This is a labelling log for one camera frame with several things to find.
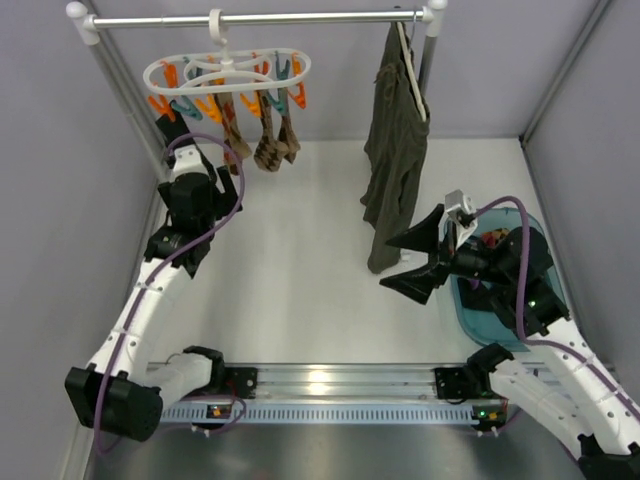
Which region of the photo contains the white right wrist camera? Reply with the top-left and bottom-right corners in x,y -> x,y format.
444,190 -> 478,250

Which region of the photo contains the black sock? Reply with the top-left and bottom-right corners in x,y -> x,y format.
155,106 -> 196,166

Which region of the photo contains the aluminium mounting rail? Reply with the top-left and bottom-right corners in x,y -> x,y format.
144,362 -> 566,401

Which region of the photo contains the brown beige checked sock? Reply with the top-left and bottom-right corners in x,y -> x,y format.
278,88 -> 300,164
254,90 -> 288,172

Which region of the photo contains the white garment hanger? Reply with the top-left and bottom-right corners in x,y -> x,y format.
395,22 -> 427,122

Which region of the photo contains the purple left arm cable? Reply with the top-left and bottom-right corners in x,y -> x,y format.
93,131 -> 247,456

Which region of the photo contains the yellow brown checked sock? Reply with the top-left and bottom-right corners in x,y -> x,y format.
480,228 -> 510,250

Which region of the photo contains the teal plastic basket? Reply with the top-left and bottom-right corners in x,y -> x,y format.
439,207 -> 571,354

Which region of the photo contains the white metal clothes rack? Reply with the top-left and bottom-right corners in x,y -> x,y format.
66,1 -> 448,182

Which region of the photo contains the orange brown argyle sock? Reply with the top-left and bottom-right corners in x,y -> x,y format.
214,92 -> 252,176

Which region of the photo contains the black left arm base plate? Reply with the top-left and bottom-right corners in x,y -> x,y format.
221,366 -> 259,399

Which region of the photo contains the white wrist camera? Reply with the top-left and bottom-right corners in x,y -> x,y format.
444,190 -> 478,250
169,144 -> 211,182

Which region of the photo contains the white slotted cable duct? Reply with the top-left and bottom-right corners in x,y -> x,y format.
161,401 -> 505,426

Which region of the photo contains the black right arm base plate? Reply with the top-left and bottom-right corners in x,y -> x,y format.
434,366 -> 495,401

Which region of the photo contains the white clip sock hanger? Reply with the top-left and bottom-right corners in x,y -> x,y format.
142,9 -> 312,117

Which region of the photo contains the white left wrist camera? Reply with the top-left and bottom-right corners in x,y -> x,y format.
169,144 -> 211,182

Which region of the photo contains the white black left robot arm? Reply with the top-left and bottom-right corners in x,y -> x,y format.
64,166 -> 242,442

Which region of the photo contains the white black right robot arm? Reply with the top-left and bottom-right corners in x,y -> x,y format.
380,197 -> 639,479

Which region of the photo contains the olive green hanging garment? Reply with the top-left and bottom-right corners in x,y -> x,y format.
360,22 -> 430,274

